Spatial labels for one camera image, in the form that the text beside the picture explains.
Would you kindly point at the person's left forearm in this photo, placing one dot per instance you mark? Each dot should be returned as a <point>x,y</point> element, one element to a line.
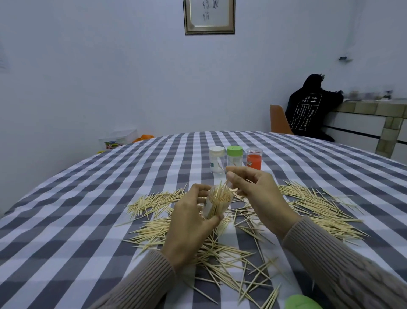
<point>143,286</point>

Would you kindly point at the person's left thumb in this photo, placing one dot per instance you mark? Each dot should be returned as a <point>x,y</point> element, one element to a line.
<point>215,221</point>

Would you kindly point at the clear jar with orange contents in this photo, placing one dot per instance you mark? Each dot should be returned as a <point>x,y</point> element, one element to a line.
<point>254,159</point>

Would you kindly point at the person's right forearm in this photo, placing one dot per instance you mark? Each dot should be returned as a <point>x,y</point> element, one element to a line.
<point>343,270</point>

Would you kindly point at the person's right hand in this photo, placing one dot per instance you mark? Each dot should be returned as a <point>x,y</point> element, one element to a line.
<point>267,200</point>

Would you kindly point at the person's left hand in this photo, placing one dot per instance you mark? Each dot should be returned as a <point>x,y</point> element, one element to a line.
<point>186,229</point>

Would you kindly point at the bundle of toothpicks in jar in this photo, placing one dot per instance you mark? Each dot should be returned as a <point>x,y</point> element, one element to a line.
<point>221,199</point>

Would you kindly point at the white-lidded clear jar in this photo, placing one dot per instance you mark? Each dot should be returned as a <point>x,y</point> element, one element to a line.
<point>217,160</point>

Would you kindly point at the framed wall picture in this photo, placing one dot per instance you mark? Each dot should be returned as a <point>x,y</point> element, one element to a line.
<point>209,16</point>

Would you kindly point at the grey white checked tablecloth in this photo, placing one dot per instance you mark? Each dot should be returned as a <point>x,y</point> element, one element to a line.
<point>95,203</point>

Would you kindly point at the tiled counter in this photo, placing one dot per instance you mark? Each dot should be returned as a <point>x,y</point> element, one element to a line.
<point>365,127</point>

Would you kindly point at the loose green plastic lid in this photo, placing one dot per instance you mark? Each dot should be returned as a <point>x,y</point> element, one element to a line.
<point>302,302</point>

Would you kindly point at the clear plastic toothpick jar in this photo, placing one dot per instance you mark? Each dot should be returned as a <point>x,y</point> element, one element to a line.
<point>210,208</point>

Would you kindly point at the scattered pile of wooden toothpicks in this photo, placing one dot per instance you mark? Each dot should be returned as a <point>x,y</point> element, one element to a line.
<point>318,207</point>

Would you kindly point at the person's right thumb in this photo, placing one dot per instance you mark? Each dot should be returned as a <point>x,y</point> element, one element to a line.
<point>237,183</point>

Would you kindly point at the clear plastic storage box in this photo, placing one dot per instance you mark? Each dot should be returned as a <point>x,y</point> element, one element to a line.
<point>119,138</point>

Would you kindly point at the orange chair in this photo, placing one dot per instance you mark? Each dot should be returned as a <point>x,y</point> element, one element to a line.
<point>278,121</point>

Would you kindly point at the orange fabric item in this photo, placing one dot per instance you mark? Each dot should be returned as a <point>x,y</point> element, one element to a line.
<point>143,138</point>

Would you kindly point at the green-lidded clear jar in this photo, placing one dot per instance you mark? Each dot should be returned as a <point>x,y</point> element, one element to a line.
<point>234,157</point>

